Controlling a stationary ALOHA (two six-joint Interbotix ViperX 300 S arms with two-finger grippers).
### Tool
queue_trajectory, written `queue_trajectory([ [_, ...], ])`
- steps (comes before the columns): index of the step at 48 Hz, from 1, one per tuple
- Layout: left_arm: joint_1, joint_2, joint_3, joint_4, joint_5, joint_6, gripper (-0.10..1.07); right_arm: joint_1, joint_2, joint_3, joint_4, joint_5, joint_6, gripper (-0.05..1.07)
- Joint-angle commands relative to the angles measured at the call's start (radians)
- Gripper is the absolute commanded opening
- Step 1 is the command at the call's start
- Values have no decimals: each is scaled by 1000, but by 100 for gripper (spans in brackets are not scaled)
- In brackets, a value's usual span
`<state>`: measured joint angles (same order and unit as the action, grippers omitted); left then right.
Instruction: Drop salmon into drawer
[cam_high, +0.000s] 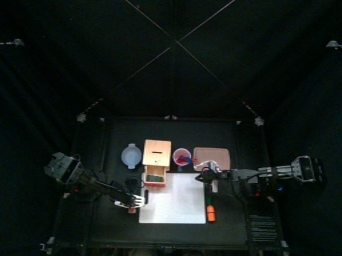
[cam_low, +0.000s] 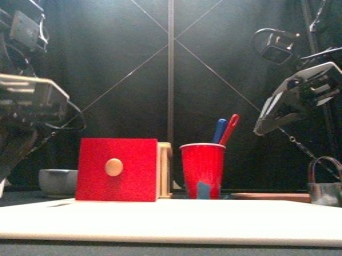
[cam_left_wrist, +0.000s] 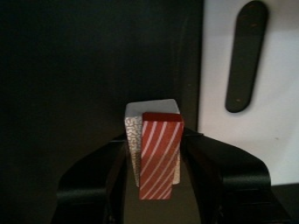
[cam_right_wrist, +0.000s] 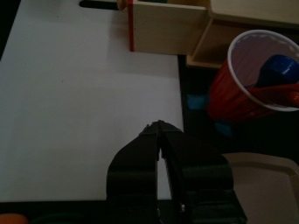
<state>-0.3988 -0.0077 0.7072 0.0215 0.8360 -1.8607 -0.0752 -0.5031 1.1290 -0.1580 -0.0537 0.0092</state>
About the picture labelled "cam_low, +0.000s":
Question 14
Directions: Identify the light wooden drawer box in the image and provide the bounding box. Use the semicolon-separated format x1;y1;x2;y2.
156;141;174;199

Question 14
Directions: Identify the blue utensil handle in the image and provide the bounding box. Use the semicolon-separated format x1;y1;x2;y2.
211;118;228;145

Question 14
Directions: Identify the red plastic cup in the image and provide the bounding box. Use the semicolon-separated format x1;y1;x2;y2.
179;142;227;200

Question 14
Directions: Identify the vertical metal frame pole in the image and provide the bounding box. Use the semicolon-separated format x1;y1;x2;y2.
166;0;175;144

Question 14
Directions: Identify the red wooden box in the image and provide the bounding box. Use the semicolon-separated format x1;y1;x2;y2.
75;137;160;203

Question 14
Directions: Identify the red utensil handle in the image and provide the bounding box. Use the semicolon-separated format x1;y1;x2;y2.
218;113;242;147

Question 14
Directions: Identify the grey ceramic bowl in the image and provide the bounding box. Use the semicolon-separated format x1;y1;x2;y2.
37;168;80;198

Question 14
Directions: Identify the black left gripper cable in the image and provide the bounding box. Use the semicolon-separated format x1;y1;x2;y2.
44;98;88;132

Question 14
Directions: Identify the flat wooden board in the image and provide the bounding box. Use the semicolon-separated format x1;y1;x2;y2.
230;192;313;203

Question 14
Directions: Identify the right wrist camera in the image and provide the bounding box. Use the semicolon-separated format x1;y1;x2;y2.
251;27;302;66

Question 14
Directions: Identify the metal basket with handle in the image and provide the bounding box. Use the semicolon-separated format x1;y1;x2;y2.
307;155;342;207

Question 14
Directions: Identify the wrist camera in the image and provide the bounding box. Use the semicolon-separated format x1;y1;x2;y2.
7;9;49;53
251;27;302;66

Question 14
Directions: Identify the white cutting board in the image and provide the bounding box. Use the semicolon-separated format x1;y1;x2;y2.
0;197;342;249

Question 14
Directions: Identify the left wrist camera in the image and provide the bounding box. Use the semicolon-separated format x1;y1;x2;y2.
7;9;49;53

